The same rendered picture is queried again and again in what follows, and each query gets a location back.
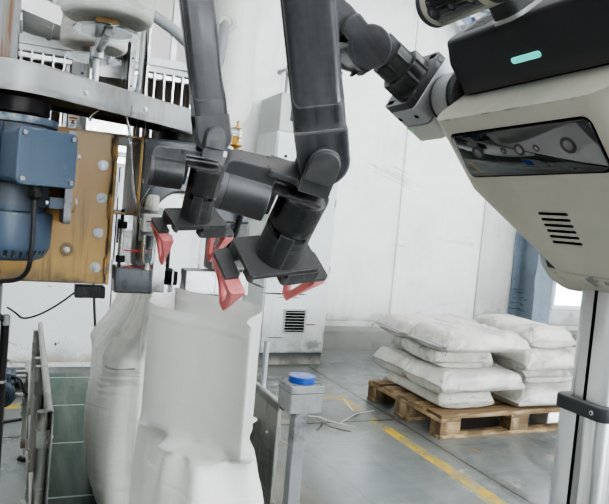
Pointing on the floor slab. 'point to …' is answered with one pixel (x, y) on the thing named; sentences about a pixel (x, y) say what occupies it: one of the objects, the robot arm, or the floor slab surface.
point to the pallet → (443, 426)
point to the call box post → (294, 458)
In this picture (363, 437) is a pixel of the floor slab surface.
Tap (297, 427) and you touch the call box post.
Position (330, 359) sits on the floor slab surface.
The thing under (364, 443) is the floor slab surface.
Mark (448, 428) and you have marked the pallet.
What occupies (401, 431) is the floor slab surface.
